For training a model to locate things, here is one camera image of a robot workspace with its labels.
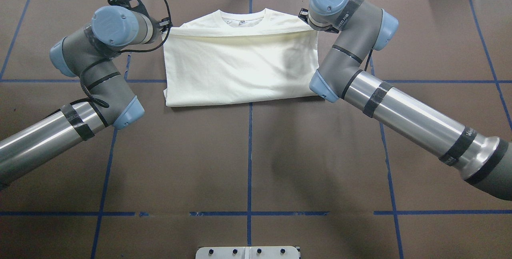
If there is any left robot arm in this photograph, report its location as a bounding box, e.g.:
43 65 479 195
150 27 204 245
0 6 169 189

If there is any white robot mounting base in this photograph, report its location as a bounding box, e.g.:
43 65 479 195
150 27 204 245
195 246 302 259

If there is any cream long-sleeve cat shirt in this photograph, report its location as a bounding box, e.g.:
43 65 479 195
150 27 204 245
163 9 319 107

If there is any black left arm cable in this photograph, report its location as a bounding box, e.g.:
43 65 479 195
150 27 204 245
78 0 173 110

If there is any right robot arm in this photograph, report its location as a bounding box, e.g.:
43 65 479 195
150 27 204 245
301 0 512 201

